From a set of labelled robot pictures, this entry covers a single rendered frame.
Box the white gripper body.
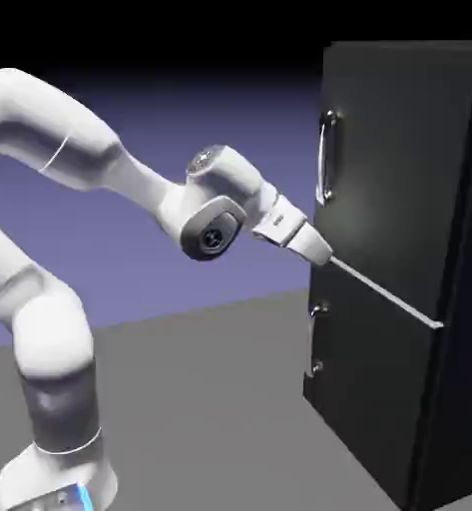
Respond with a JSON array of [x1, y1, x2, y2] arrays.
[[287, 221, 334, 266]]

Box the large dark cabinet door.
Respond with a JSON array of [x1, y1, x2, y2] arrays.
[[311, 42, 472, 323]]

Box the dark cabinet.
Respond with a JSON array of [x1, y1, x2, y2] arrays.
[[301, 40, 472, 511]]

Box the small dark cabinet door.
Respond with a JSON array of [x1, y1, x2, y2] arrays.
[[301, 261, 444, 511]]

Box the long silver door handle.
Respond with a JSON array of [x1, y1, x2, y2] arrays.
[[314, 109, 339, 208]]

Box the short silver door handle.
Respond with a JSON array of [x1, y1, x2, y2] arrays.
[[305, 303, 327, 379]]

